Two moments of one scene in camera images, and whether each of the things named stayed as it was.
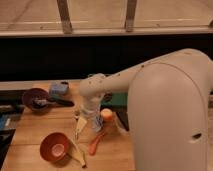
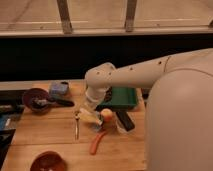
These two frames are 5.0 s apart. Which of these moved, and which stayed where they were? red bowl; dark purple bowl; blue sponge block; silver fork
Moved: red bowl
Stayed: silver fork; dark purple bowl; blue sponge block
